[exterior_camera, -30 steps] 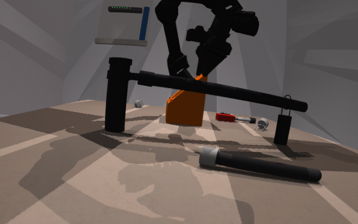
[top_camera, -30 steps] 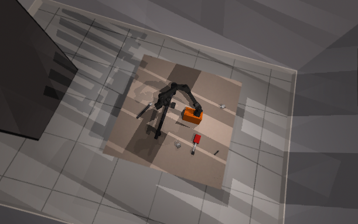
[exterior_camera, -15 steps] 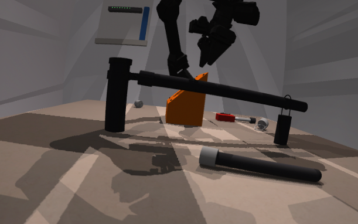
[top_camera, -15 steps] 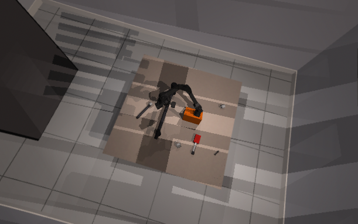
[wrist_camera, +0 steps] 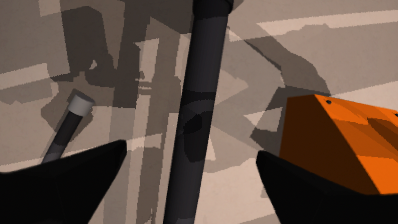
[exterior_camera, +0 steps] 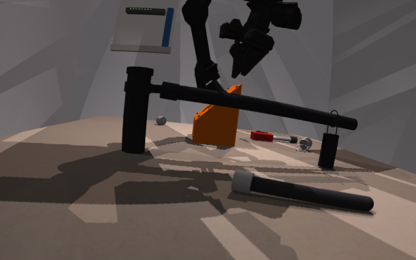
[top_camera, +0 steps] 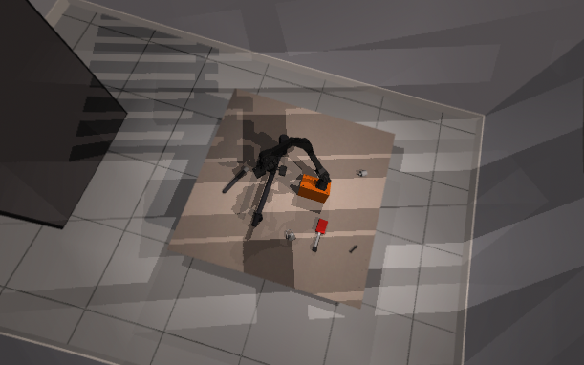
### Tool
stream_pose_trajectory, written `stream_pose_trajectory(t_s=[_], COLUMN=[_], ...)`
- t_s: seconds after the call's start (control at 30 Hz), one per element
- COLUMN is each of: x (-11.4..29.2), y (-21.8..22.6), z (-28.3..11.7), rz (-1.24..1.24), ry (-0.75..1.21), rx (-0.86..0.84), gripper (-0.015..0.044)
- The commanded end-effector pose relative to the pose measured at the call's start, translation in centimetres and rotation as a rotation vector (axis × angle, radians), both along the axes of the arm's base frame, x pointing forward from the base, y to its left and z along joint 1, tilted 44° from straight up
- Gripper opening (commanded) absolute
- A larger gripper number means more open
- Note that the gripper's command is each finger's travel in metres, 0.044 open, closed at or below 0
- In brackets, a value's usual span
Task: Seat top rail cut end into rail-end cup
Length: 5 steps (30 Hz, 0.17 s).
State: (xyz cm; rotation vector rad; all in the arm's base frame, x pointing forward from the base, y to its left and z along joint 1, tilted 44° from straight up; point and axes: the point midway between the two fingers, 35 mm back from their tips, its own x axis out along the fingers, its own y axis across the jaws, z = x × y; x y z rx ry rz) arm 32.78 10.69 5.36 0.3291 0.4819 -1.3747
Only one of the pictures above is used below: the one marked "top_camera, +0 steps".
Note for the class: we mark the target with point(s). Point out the black post with cap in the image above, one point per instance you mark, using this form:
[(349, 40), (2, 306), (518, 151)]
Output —
[(283, 138)]

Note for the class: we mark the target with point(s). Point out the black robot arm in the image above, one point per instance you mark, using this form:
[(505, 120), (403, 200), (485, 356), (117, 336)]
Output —
[(269, 158)]

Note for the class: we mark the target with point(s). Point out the black metal rail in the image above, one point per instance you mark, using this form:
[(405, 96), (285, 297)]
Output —
[(264, 196)]

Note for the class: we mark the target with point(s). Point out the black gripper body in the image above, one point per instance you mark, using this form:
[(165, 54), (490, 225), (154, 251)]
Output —
[(282, 169)]

